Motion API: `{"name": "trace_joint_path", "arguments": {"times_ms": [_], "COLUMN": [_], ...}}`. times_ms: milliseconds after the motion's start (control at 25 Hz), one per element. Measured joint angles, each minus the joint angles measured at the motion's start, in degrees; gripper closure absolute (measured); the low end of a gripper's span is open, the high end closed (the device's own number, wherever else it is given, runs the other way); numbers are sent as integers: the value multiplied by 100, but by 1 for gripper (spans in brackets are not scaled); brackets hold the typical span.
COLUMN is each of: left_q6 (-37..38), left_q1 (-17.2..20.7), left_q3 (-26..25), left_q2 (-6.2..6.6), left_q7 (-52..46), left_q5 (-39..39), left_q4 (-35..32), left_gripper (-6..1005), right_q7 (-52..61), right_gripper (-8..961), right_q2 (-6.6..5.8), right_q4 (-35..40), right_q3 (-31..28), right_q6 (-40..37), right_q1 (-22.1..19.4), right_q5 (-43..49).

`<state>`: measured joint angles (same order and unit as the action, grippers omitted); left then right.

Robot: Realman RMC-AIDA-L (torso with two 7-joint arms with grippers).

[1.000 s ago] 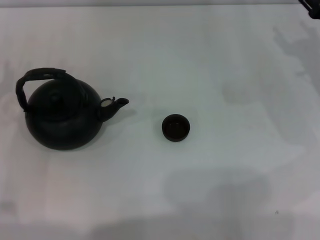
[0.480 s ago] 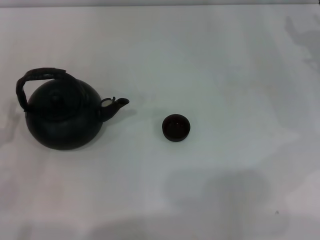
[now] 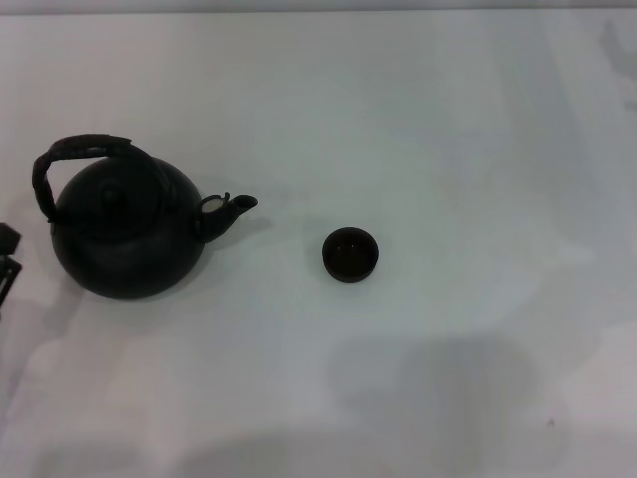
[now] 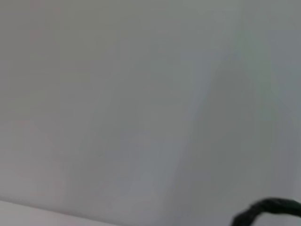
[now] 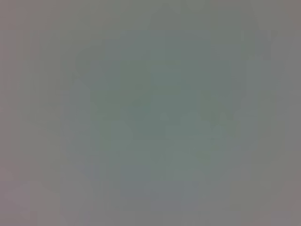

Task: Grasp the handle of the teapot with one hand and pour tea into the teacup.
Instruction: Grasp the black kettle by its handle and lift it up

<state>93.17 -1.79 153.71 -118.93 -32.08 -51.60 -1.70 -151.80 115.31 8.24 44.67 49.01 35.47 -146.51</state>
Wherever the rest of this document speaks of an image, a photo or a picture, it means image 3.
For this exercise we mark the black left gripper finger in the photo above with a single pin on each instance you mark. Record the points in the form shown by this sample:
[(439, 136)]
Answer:
[(7, 239)]

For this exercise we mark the small dark brown teacup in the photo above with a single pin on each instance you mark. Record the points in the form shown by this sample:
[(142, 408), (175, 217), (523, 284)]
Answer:
[(351, 255)]

